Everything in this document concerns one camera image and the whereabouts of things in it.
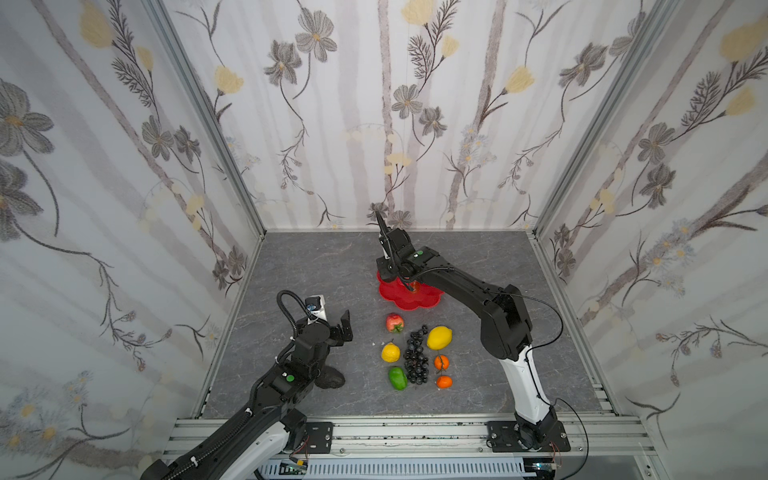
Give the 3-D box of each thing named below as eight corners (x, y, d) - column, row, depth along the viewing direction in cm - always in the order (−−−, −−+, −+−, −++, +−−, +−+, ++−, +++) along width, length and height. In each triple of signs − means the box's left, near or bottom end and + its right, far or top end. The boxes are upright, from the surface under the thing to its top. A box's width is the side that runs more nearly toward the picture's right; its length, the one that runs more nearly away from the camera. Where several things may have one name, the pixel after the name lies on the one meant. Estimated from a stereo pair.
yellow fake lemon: (427, 351, 90) (428, 345, 87) (425, 332, 94) (427, 326, 91) (452, 351, 90) (454, 346, 87) (449, 332, 94) (451, 326, 91)
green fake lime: (389, 390, 83) (389, 387, 80) (389, 371, 86) (389, 367, 84) (407, 390, 83) (407, 387, 80) (406, 371, 86) (407, 367, 84)
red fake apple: (382, 327, 95) (382, 322, 92) (391, 316, 98) (392, 310, 95) (397, 337, 93) (397, 332, 90) (406, 325, 96) (406, 320, 93)
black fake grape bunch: (404, 384, 84) (405, 380, 81) (402, 331, 94) (403, 325, 91) (429, 385, 84) (431, 380, 81) (425, 331, 94) (427, 325, 91)
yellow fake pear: (380, 356, 89) (380, 352, 86) (388, 345, 92) (388, 339, 89) (393, 366, 87) (393, 361, 84) (402, 354, 90) (402, 349, 87)
